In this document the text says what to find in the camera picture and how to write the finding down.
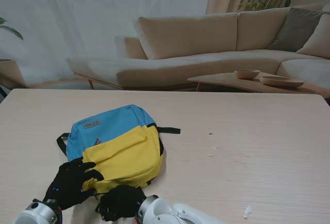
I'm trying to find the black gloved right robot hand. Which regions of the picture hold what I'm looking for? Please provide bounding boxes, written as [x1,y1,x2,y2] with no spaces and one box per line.
[95,184,147,222]

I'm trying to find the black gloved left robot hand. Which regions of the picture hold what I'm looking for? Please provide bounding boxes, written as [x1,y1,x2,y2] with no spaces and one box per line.
[42,158,105,211]

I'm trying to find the blue and yellow backpack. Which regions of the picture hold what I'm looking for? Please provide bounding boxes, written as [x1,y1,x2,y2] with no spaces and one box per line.
[56,104,181,199]

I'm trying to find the beige plant pot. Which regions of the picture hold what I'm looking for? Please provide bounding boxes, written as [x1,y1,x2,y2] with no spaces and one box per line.
[0,59,26,89]

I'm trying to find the low wooden coffee table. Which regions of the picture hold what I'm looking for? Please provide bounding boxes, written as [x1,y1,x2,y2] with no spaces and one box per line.
[187,72,330,98]

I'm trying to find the dark green leaf plant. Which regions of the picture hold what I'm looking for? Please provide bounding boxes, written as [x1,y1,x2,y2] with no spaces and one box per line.
[0,0,24,41]

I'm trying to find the white sheer curtain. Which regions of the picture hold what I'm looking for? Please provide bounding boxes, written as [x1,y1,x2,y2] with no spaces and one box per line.
[0,0,215,88]

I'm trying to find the beige sectional sofa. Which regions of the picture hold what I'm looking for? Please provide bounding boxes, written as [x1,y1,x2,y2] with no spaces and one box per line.
[66,4,330,91]

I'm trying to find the small deep wooden bowl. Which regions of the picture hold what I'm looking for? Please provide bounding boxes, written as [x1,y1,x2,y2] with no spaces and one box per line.
[234,69,261,80]

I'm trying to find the wide shallow wooden bowl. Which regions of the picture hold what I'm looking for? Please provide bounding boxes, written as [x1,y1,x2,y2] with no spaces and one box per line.
[259,76,305,88]

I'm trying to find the grey sofa cushion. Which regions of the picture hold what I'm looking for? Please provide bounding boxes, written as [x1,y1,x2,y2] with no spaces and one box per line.
[268,7,330,53]

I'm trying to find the beige sofa cushion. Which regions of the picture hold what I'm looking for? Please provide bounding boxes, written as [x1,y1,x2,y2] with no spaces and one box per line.
[296,13,330,60]

